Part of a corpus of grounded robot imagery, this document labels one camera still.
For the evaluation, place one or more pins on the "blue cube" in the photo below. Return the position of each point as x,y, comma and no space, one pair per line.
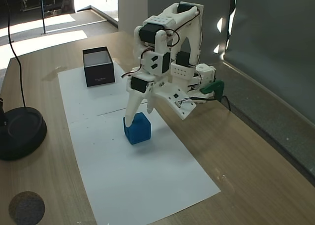
140,134

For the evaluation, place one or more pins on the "dark open box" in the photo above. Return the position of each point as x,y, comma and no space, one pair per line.
98,74

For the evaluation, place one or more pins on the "white paper sheet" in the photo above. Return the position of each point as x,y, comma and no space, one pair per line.
81,99
135,180

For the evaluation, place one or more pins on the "green table clamp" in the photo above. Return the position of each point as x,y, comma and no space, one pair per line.
214,86

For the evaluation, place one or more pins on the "black round stand base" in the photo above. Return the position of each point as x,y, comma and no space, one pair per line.
22,131

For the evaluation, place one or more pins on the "blue metal pole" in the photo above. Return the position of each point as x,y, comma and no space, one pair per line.
43,13

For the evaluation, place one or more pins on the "dark round disc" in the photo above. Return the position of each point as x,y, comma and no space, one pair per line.
27,209

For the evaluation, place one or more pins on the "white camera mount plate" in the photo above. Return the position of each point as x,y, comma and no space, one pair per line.
177,105

